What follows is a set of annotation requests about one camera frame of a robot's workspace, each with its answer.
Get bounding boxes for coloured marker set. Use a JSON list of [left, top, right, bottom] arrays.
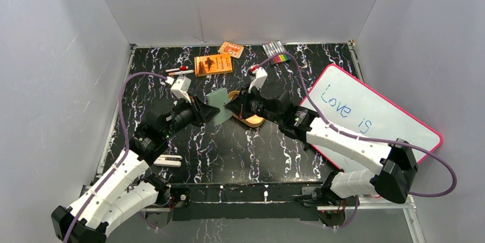
[[262, 40, 291, 65]]

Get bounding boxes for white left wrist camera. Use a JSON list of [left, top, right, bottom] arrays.
[[165, 76, 191, 103]]

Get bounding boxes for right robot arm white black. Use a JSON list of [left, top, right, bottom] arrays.
[[224, 83, 418, 207]]

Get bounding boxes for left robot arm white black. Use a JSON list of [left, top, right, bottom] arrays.
[[51, 95, 220, 242]]

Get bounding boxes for red capped marker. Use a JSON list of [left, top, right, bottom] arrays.
[[165, 66, 188, 73]]

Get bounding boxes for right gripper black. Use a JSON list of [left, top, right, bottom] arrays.
[[225, 84, 281, 125]]

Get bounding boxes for tan oval tray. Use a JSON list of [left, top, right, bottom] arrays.
[[228, 90, 265, 128]]

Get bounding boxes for white whiteboard eraser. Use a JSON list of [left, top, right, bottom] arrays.
[[153, 154, 182, 168]]

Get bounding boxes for aluminium frame rail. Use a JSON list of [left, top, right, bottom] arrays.
[[138, 196, 416, 229]]

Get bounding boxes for white marker pen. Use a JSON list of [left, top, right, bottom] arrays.
[[168, 70, 194, 76]]

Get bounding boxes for pink framed whiteboard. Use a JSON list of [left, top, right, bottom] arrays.
[[300, 64, 443, 152]]

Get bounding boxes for orange book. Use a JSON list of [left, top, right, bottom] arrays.
[[194, 54, 233, 77]]

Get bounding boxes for small orange card pack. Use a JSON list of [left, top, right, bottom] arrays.
[[218, 41, 244, 58]]

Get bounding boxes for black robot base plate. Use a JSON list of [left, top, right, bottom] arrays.
[[133, 182, 360, 230]]

